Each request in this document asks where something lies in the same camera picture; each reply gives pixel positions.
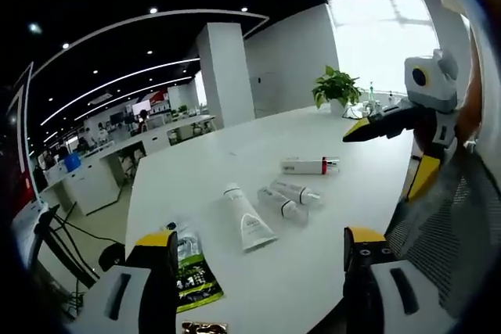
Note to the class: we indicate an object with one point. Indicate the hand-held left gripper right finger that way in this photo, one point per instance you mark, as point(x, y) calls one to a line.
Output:
point(383, 295)

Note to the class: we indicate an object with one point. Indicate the white skincare bottle red band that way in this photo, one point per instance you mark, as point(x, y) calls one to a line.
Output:
point(305, 166)

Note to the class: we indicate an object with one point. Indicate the green skincare sachet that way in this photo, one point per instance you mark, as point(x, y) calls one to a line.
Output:
point(195, 271)

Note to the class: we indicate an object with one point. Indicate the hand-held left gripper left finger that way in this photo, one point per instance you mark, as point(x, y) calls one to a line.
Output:
point(117, 295)

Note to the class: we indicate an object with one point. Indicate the black round base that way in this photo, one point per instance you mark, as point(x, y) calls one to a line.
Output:
point(111, 257)

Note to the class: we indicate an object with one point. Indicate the gold foil packet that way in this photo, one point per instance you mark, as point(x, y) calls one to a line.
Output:
point(204, 328)

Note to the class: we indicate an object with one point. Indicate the small white tube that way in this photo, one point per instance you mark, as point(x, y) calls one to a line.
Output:
point(293, 191)
point(282, 205)

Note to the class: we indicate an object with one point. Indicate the potted green plant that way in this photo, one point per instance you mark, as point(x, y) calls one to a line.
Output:
point(336, 89)

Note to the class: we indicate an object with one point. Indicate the grey mesh chair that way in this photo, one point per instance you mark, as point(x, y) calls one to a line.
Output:
point(450, 240)

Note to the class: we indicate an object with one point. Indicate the white long counter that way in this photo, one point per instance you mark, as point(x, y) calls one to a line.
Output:
point(117, 158)

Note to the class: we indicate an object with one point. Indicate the white skincare tube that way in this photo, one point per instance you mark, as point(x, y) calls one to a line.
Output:
point(250, 220)

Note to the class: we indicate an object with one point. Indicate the black tripod stand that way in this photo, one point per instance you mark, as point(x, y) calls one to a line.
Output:
point(58, 240)

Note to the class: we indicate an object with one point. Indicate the blue box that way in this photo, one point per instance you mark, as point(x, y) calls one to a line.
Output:
point(72, 162)

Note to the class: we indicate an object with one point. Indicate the grey cabinet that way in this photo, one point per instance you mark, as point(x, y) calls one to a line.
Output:
point(261, 93)

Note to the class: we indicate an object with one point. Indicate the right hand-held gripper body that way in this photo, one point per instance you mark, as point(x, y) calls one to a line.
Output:
point(436, 91)

